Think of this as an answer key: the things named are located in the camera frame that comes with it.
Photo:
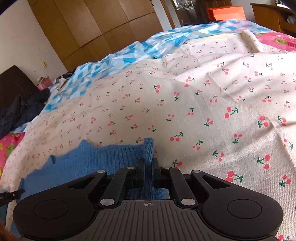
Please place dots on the cream rolled cloth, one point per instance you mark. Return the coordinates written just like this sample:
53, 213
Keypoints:
252, 40

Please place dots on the wooden desk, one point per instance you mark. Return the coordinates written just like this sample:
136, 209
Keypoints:
266, 16

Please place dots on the orange box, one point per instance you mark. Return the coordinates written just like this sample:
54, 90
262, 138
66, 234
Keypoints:
226, 14

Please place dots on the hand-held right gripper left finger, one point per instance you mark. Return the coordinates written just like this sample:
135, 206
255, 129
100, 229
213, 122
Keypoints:
138, 176

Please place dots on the dark wooden headboard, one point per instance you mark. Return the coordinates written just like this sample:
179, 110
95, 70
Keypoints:
16, 81

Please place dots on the wooden wardrobe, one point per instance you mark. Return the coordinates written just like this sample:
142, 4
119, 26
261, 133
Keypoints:
92, 23

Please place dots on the blue yellow striped knit sweater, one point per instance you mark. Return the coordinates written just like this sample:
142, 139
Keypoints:
81, 162

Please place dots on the dark navy jacket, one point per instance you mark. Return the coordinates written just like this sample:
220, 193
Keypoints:
20, 111

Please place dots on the cherry print cream blanket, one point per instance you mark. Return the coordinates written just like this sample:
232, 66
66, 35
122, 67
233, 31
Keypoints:
208, 92

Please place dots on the pink cup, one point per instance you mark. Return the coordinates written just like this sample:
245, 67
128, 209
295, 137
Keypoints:
45, 83

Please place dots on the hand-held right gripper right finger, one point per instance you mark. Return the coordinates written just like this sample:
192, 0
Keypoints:
158, 176

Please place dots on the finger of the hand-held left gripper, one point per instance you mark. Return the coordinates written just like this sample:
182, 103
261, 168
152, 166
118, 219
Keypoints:
12, 195

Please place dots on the pink fruit print bed sheet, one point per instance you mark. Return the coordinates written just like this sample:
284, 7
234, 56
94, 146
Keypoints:
277, 39

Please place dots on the blue white patterned quilt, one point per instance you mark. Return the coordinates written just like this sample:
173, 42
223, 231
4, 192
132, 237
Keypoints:
161, 44

